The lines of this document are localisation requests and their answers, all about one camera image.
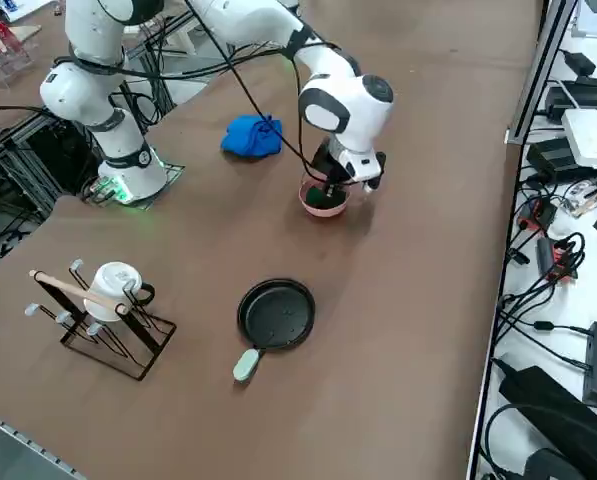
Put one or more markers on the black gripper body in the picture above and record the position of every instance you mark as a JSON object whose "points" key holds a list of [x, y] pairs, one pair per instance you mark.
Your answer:
{"points": [[325, 162]]}

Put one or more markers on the green and yellow sponge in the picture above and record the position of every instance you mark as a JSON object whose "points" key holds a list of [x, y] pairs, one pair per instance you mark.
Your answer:
{"points": [[318, 200]]}

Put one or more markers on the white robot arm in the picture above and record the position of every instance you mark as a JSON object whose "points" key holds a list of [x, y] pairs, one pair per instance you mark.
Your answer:
{"points": [[78, 90]]}

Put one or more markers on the pink bowl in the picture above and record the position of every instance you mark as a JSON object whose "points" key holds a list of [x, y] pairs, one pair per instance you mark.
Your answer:
{"points": [[323, 212]]}

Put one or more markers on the crumpled blue cloth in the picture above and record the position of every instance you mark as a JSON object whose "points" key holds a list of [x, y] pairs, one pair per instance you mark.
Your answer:
{"points": [[248, 137]]}

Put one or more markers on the red black electronic device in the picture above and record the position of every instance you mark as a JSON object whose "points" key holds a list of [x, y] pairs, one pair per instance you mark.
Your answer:
{"points": [[540, 212]]}

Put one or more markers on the black power brick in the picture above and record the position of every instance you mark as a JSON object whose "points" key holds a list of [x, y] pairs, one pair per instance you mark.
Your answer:
{"points": [[550, 157]]}

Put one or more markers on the black orange electronic device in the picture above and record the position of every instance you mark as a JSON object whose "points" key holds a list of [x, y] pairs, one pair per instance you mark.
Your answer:
{"points": [[545, 255]]}

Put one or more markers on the small black inline box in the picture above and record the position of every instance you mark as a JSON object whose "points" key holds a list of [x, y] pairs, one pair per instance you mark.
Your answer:
{"points": [[543, 325]]}

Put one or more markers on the circuit board strip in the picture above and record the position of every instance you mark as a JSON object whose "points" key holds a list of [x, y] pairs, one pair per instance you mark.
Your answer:
{"points": [[593, 197]]}

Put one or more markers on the white plastic box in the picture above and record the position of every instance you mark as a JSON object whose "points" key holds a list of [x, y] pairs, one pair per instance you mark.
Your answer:
{"points": [[590, 137]]}

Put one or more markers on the small black power adapter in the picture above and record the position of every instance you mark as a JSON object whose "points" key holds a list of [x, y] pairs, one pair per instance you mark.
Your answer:
{"points": [[580, 62]]}

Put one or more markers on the clear acrylic shelf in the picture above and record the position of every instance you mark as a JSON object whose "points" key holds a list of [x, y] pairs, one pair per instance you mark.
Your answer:
{"points": [[3, 60]]}

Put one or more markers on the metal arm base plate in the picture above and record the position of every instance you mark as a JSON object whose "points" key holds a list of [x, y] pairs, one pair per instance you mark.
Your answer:
{"points": [[174, 172]]}

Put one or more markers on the aluminium camera post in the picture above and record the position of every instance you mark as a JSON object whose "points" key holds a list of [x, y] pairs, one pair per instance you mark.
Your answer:
{"points": [[540, 75]]}

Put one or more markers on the black metal frame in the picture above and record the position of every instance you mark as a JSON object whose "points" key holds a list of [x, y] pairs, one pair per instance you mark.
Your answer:
{"points": [[38, 145]]}

